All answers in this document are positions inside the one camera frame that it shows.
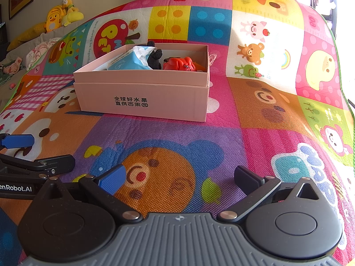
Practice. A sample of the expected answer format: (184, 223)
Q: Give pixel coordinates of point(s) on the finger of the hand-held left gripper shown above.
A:
(55, 162)
(18, 141)

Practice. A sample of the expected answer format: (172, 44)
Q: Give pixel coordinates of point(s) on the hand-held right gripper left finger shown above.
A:
(112, 178)

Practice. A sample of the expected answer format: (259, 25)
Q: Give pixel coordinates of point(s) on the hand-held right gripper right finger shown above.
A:
(246, 180)

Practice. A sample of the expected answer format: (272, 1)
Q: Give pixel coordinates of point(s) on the pink cardboard box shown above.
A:
(138, 102)

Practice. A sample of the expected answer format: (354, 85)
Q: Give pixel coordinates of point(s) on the blue tissue pack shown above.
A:
(124, 62)

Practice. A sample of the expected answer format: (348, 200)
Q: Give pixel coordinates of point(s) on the black plush toy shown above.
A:
(154, 58)

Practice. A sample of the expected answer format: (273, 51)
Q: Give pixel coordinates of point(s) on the red toy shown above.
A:
(177, 62)

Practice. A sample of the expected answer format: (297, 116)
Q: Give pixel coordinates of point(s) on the beige sofa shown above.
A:
(7, 97)

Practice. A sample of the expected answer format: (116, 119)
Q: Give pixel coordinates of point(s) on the colourful cartoon play mat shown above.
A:
(222, 133)

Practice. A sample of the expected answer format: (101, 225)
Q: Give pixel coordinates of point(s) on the green cloth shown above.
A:
(7, 77)

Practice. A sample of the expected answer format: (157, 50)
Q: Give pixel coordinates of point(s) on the small pink cloth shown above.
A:
(12, 65)

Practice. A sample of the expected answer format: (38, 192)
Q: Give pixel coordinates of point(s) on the pink and white cloth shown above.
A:
(38, 54)

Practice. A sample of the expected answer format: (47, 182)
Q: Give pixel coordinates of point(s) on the long yellow pillow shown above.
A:
(25, 36)

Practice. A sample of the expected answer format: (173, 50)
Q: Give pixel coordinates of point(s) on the yellow duck plush backpack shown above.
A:
(54, 19)

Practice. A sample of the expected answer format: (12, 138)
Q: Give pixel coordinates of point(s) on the yellow plush toy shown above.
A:
(73, 13)

